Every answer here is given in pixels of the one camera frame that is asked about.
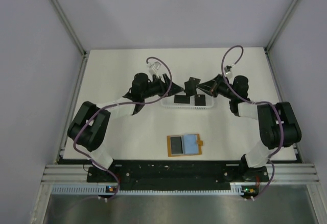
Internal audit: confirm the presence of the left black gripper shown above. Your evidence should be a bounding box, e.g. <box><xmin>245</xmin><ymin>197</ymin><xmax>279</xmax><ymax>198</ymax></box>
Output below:
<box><xmin>142</xmin><ymin>73</ymin><xmax>183</xmax><ymax>99</ymax></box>

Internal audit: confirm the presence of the orange leather card holder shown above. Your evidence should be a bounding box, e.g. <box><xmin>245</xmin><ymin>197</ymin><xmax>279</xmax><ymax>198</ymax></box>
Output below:
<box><xmin>167</xmin><ymin>134</ymin><xmax>203</xmax><ymax>157</ymax></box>

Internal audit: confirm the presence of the dark credit card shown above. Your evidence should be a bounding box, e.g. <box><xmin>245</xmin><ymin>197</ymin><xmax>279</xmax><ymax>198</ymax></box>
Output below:
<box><xmin>174</xmin><ymin>95</ymin><xmax>191</xmax><ymax>105</ymax></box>
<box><xmin>170</xmin><ymin>136</ymin><xmax>183</xmax><ymax>155</ymax></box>
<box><xmin>194</xmin><ymin>94</ymin><xmax>206</xmax><ymax>107</ymax></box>
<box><xmin>184</xmin><ymin>77</ymin><xmax>201</xmax><ymax>97</ymax></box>

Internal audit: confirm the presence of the right aluminium frame post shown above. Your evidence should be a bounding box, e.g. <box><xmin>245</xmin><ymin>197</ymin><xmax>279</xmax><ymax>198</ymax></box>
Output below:
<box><xmin>264</xmin><ymin>0</ymin><xmax>302</xmax><ymax>54</ymax></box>

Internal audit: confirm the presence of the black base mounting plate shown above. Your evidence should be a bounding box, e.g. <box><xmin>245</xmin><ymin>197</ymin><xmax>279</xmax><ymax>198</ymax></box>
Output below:
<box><xmin>87</xmin><ymin>160</ymin><xmax>268</xmax><ymax>191</ymax></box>

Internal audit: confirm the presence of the aluminium frame post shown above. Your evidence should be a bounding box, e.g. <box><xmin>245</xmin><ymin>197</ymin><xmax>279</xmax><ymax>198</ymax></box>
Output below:
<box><xmin>264</xmin><ymin>0</ymin><xmax>302</xmax><ymax>54</ymax></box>
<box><xmin>49</xmin><ymin>0</ymin><xmax>87</xmax><ymax>57</ymax></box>

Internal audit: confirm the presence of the aluminium front rail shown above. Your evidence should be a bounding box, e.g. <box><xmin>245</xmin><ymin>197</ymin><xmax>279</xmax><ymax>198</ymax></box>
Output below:
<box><xmin>41</xmin><ymin>163</ymin><xmax>320</xmax><ymax>185</ymax></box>

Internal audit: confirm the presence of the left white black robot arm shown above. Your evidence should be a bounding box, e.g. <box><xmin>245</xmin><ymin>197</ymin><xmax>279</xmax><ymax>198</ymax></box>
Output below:
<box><xmin>67</xmin><ymin>73</ymin><xmax>184</xmax><ymax>182</ymax></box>

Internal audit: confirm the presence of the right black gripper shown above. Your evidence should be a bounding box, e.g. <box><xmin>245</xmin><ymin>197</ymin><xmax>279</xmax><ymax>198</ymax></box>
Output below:
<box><xmin>197</xmin><ymin>74</ymin><xmax>237</xmax><ymax>101</ymax></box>

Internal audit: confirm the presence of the left aluminium frame post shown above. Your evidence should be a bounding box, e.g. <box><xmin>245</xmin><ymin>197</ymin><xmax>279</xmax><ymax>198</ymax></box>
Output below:
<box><xmin>49</xmin><ymin>0</ymin><xmax>87</xmax><ymax>57</ymax></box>

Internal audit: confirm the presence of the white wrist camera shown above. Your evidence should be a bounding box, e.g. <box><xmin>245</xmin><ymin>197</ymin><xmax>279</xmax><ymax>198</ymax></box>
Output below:
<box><xmin>223</xmin><ymin>66</ymin><xmax>232</xmax><ymax>77</ymax></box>
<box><xmin>147</xmin><ymin>62</ymin><xmax>161</xmax><ymax>73</ymax></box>

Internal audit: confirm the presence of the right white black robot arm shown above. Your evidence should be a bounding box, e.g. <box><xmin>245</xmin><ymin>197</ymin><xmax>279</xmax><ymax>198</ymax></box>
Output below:
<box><xmin>197</xmin><ymin>74</ymin><xmax>301</xmax><ymax>181</ymax></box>

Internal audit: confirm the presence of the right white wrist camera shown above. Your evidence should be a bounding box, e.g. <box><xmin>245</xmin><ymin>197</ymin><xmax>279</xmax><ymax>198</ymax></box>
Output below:
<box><xmin>223</xmin><ymin>66</ymin><xmax>232</xmax><ymax>77</ymax></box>

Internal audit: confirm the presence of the clear plastic card tray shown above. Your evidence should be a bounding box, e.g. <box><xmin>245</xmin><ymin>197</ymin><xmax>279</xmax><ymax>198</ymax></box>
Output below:
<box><xmin>160</xmin><ymin>94</ymin><xmax>215</xmax><ymax>109</ymax></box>

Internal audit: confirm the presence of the grey slotted cable duct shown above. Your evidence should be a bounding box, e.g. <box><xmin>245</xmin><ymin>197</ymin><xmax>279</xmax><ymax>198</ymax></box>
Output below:
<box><xmin>52</xmin><ymin>184</ymin><xmax>258</xmax><ymax>196</ymax></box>

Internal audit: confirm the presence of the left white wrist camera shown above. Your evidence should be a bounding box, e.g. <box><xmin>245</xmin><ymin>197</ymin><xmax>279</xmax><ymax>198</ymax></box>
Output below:
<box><xmin>147</xmin><ymin>62</ymin><xmax>161</xmax><ymax>73</ymax></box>

